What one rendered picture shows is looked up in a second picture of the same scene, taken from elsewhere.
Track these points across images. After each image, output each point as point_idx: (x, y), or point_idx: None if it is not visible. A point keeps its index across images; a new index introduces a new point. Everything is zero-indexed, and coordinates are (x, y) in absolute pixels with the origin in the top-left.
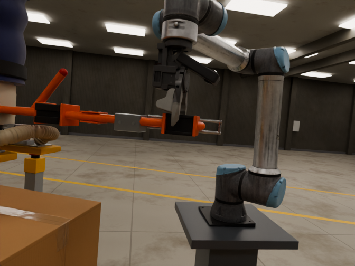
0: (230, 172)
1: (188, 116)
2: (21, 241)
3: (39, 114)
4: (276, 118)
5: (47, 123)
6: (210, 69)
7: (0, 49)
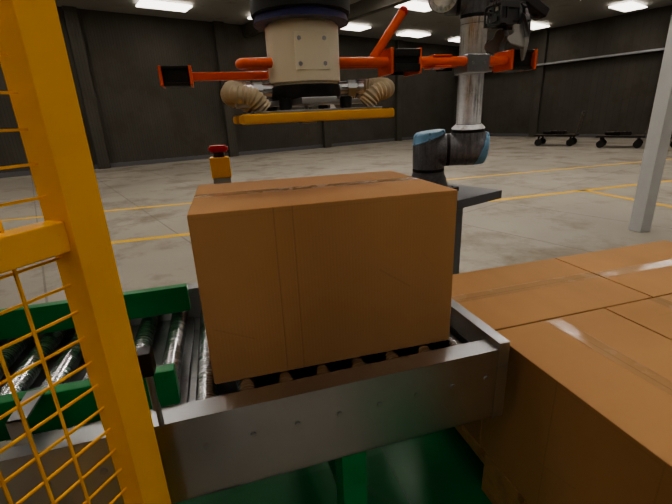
0: (436, 137)
1: (530, 50)
2: (433, 185)
3: (397, 61)
4: None
5: (409, 70)
6: (543, 3)
7: None
